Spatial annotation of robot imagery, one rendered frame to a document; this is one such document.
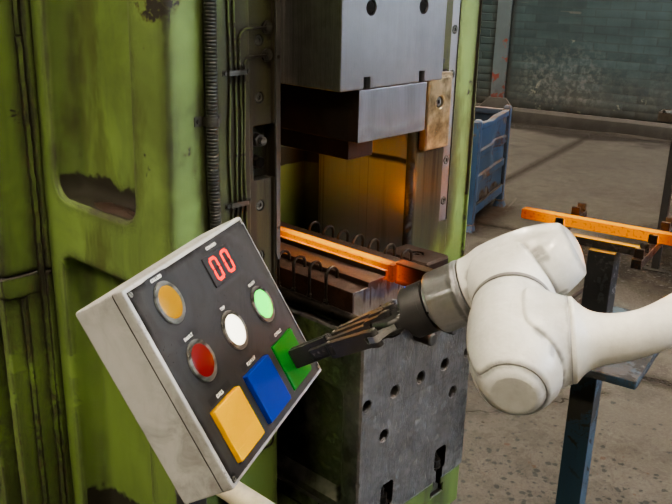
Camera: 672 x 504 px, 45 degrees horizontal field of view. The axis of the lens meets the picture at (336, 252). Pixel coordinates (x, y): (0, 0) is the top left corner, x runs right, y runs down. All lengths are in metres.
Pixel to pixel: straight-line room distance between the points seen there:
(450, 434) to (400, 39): 0.90
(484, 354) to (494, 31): 8.65
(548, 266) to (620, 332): 0.14
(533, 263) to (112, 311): 0.52
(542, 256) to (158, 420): 0.52
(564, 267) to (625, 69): 8.08
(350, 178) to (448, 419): 0.61
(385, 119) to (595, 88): 7.71
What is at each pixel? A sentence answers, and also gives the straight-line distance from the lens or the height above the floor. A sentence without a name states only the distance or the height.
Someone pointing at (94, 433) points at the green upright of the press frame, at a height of 0.57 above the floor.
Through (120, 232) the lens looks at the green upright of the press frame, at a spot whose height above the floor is 1.10.
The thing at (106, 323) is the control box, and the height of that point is 1.16.
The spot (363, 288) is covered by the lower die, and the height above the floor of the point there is 0.98.
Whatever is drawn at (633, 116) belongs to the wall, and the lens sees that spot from 9.13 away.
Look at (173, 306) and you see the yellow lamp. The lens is 1.05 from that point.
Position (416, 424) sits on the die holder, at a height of 0.65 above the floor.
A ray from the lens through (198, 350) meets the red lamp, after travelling 1.06.
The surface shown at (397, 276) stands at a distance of 1.64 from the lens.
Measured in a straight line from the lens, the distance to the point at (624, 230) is 1.94.
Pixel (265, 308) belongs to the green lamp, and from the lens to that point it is 1.22.
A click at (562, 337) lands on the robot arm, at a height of 1.18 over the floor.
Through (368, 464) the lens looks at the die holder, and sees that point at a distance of 1.69.
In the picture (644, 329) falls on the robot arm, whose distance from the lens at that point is 0.98.
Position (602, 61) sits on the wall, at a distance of 9.15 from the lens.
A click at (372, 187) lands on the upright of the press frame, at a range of 1.95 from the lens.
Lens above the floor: 1.56
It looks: 19 degrees down
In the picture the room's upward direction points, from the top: 1 degrees clockwise
